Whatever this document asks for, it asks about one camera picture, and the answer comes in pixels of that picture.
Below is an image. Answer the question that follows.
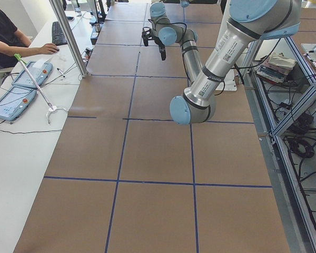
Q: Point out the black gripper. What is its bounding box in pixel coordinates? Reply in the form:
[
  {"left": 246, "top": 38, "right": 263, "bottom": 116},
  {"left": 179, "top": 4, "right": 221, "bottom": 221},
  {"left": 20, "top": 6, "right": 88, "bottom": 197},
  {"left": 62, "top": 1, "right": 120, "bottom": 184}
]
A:
[{"left": 151, "top": 34, "right": 166, "bottom": 61}]

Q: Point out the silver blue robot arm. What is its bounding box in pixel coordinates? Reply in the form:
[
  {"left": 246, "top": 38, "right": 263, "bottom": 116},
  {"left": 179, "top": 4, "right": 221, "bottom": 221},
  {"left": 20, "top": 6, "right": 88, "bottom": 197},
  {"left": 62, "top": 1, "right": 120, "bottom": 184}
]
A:
[{"left": 170, "top": 0, "right": 301, "bottom": 124}]

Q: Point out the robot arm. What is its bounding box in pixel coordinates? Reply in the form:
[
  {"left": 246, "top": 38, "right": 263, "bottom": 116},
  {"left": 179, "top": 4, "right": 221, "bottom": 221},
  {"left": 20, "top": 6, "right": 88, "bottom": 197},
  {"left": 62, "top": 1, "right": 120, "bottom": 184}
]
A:
[{"left": 142, "top": 2, "right": 202, "bottom": 83}]

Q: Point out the small metal cup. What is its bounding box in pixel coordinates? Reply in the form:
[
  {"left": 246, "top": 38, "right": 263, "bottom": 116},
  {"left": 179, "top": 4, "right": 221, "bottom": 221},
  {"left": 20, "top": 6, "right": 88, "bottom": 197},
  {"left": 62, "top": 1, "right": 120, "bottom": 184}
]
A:
[{"left": 94, "top": 23, "right": 101, "bottom": 33}]

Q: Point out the seated person's hand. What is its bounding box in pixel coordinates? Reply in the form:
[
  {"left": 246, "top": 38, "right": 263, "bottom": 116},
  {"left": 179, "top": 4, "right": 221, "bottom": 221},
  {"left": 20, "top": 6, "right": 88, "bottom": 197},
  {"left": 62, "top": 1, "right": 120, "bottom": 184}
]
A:
[{"left": 39, "top": 43, "right": 57, "bottom": 54}]

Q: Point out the black keyboard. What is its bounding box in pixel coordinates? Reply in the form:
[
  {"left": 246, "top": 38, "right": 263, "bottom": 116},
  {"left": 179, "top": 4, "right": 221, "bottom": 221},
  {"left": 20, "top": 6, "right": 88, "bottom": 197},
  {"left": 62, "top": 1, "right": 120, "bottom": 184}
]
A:
[{"left": 52, "top": 21, "right": 67, "bottom": 46}]

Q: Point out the stack of books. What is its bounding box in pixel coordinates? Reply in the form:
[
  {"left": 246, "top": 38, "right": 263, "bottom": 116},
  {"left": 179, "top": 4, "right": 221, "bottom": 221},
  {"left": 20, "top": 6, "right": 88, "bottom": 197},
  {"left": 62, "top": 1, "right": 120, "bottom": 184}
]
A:
[{"left": 256, "top": 52, "right": 297, "bottom": 83}]

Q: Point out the upper blue teach pendant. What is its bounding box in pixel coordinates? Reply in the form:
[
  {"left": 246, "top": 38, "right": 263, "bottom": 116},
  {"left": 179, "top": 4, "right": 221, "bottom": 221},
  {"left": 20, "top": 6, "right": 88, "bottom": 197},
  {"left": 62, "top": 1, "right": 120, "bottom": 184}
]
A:
[{"left": 12, "top": 61, "right": 53, "bottom": 89}]

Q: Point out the blue teach pendant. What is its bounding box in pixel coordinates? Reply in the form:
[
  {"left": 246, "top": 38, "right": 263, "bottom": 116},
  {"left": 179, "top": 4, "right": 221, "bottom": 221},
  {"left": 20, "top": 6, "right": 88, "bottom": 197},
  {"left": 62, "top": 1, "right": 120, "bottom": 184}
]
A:
[
  {"left": 12, "top": 61, "right": 53, "bottom": 89},
  {"left": 0, "top": 86, "right": 37, "bottom": 121}
]

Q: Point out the lower blue teach pendant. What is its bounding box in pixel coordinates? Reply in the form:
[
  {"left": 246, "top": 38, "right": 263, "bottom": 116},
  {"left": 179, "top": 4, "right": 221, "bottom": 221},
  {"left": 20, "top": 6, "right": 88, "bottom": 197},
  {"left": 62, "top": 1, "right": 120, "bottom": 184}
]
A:
[{"left": 0, "top": 86, "right": 37, "bottom": 121}]

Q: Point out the seated person black shirt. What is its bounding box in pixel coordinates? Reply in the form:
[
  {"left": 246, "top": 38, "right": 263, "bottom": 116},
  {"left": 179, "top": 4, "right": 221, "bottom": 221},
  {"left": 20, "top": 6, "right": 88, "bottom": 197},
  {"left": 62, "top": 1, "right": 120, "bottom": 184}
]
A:
[{"left": 0, "top": 10, "right": 29, "bottom": 69}]

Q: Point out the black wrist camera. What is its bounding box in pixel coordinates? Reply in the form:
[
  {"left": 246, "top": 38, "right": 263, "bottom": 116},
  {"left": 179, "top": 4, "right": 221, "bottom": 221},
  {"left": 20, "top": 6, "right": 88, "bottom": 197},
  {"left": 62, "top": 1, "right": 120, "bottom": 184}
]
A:
[{"left": 141, "top": 26, "right": 154, "bottom": 46}]

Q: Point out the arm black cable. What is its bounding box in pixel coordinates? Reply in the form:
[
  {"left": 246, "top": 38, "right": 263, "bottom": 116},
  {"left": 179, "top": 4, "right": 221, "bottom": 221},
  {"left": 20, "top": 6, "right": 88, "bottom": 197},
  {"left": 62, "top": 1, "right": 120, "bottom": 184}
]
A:
[{"left": 147, "top": 19, "right": 187, "bottom": 40}]

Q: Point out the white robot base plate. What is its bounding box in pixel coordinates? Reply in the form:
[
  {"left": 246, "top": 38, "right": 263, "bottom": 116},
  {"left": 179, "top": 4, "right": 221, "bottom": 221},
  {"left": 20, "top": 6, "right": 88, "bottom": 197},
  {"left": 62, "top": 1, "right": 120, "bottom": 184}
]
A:
[{"left": 216, "top": 70, "right": 237, "bottom": 91}]

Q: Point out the aluminium frame post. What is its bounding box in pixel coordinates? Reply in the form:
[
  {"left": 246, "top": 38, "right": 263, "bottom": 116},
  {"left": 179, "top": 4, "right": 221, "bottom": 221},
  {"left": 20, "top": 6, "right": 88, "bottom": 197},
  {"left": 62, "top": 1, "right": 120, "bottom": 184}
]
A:
[{"left": 49, "top": 0, "right": 88, "bottom": 78}]

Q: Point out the green handled reacher grabber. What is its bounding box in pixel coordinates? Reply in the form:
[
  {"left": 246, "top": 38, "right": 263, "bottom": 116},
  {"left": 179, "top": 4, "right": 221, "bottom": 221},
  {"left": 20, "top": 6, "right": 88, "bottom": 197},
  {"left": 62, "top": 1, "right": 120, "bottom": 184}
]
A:
[{"left": 14, "top": 54, "right": 68, "bottom": 124}]

